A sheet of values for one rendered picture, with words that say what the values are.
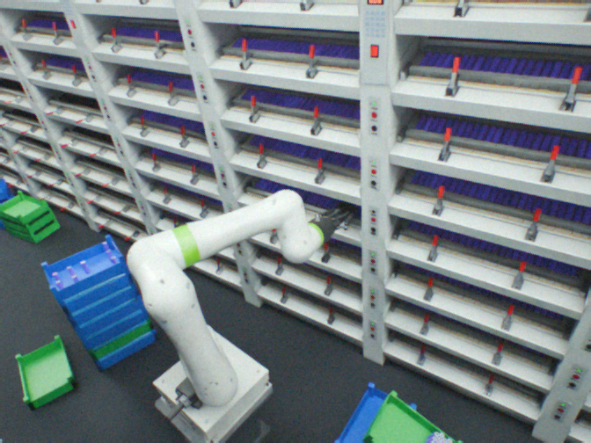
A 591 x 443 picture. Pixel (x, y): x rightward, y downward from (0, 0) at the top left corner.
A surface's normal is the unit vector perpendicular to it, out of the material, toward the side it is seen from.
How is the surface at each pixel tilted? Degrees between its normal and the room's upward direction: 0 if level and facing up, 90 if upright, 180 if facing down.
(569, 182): 17
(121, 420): 0
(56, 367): 0
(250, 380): 2
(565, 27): 107
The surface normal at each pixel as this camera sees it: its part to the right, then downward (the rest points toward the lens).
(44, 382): -0.11, -0.79
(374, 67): -0.57, 0.54
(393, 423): 0.21, -0.64
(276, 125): -0.26, -0.60
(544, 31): -0.51, 0.75
